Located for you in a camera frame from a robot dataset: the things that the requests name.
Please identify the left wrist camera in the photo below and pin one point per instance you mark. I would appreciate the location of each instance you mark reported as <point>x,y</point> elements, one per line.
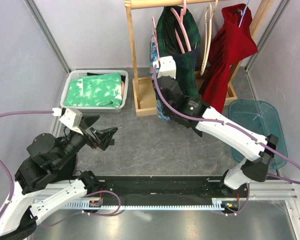
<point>69,117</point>

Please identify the pink hanger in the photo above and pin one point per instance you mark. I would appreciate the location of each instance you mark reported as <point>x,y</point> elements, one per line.
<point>179,17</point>
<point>154,31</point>

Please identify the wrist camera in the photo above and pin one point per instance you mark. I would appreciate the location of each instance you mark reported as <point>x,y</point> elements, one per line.
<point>69,117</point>
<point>165,67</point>

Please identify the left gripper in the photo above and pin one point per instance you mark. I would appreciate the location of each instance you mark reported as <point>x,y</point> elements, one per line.
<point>105,137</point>

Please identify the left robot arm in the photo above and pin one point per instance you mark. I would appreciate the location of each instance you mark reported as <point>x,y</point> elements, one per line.
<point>51,159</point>

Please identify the teal plastic basin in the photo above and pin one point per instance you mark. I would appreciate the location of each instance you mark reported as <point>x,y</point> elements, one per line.
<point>259,117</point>

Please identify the beige wooden hanger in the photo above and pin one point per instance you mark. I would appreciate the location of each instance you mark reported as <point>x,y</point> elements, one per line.
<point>208,18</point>

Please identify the pink cloth in basket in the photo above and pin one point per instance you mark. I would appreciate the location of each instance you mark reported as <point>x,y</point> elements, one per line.
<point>122,88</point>

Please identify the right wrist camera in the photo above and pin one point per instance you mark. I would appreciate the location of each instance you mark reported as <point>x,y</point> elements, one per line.
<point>165,67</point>

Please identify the wooden clothes rack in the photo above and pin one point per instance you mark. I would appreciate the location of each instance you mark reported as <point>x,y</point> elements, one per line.
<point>144,95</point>

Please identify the light blue wire hanger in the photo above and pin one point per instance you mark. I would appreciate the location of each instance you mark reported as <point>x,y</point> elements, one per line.
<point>243,12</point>

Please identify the floral blue cloth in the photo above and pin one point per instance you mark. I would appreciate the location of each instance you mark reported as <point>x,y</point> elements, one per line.
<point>153,56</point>

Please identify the slotted cable duct rail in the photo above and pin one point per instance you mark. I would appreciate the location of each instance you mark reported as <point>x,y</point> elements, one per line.
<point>80,204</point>

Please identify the red skirt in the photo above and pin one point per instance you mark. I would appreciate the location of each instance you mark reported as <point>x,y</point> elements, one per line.
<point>229,46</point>

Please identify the dark green plaid cloth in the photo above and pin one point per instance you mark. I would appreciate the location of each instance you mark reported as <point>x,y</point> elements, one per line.
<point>171,42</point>

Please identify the green white cloth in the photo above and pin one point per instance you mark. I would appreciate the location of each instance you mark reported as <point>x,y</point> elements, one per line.
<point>95,91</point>

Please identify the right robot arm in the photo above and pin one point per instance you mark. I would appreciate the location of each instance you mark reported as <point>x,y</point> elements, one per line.
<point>192,112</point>

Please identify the black cloth pile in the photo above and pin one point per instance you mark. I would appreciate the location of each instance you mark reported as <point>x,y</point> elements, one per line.
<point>65,156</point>

